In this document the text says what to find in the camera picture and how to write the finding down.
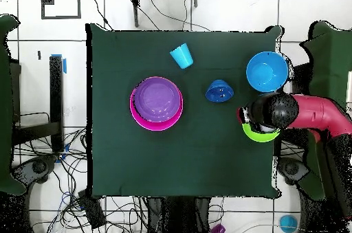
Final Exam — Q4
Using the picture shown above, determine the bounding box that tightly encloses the green cloth side table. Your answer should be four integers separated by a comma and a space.
298, 21, 352, 201
0, 14, 27, 197

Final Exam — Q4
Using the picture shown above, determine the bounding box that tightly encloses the lime green bowl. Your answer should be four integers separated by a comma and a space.
241, 122, 281, 144

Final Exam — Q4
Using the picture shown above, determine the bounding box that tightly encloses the light blue bowl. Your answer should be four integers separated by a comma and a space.
245, 51, 289, 93

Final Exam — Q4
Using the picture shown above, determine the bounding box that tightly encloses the light blue cup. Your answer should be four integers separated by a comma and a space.
278, 214, 299, 233
169, 42, 194, 70

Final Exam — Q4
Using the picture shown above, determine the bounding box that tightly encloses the black grey floor device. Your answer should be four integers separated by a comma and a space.
277, 157, 310, 186
12, 155, 57, 187

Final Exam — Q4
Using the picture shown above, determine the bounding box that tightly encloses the pink bowl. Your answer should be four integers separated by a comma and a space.
129, 76, 184, 132

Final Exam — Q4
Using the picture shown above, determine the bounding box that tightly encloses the purple bowl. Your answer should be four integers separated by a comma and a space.
133, 76, 182, 123

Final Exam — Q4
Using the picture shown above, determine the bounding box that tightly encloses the dark green table cloth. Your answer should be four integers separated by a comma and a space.
85, 23, 284, 199

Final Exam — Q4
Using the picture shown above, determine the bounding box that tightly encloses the small dark blue bowl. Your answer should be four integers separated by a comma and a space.
205, 79, 235, 103

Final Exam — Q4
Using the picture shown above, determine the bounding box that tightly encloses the tangle of cables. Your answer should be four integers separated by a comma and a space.
13, 128, 149, 233

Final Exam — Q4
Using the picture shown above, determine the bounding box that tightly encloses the black metal frame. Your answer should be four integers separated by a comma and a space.
12, 54, 67, 154

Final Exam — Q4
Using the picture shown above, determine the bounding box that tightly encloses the black tripod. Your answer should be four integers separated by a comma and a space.
123, 0, 199, 28

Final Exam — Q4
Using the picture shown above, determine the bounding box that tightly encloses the black power strip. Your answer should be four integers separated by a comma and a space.
78, 190, 107, 230

